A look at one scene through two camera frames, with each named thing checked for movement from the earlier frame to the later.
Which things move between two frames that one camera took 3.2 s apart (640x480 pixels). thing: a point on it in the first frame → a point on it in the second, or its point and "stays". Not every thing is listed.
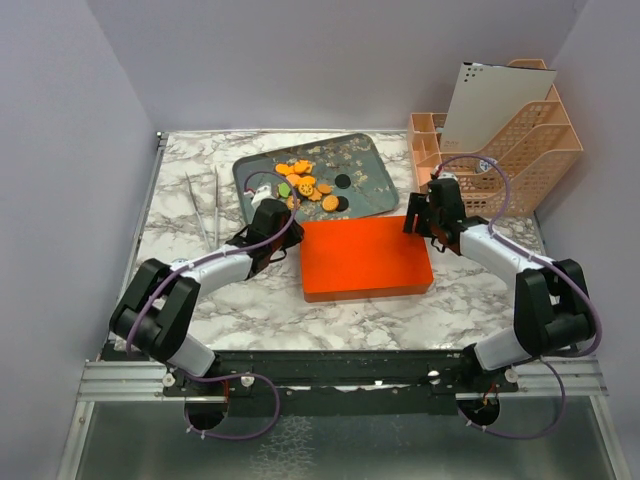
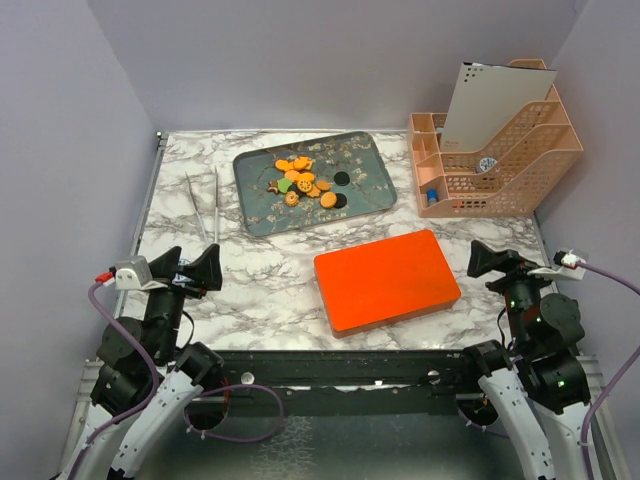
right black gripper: (417, 206) → (483, 258)
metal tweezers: (215, 247) stays
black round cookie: (342, 181) stays
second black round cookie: (343, 203) stays
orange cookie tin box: (324, 286) → (370, 326)
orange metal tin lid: (362, 255) → (384, 279)
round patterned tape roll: (486, 166) stays
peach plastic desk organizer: (518, 175) stays
